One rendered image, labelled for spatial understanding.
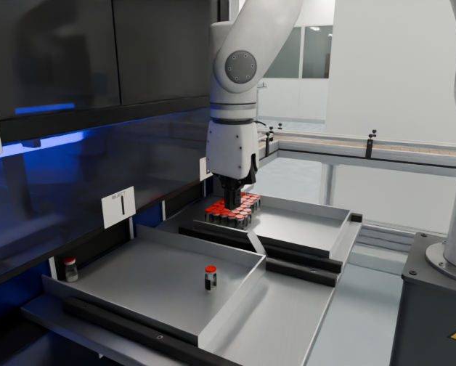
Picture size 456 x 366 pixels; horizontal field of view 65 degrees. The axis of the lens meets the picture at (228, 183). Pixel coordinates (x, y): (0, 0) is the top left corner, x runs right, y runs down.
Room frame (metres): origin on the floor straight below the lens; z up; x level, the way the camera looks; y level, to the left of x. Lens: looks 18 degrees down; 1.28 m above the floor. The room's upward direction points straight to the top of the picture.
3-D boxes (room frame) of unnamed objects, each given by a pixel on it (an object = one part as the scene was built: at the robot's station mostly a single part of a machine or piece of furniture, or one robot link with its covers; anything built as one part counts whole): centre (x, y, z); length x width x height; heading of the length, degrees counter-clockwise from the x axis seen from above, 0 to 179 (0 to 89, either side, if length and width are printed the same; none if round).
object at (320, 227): (0.86, -0.12, 0.90); 0.34 x 0.26 x 0.04; 62
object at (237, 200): (0.65, -0.02, 1.05); 0.03 x 0.03 x 0.07; 46
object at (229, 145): (0.66, -0.01, 1.14); 0.10 x 0.08 x 0.11; 46
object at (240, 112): (0.66, -0.01, 1.20); 0.09 x 0.08 x 0.03; 46
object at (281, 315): (0.73, -0.01, 0.87); 0.70 x 0.48 x 0.02; 152
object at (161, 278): (0.61, 0.13, 0.90); 0.34 x 0.26 x 0.04; 62
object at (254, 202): (0.91, -0.05, 0.90); 0.18 x 0.02 x 0.05; 152
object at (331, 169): (1.73, -0.52, 0.46); 0.09 x 0.09 x 0.77; 62
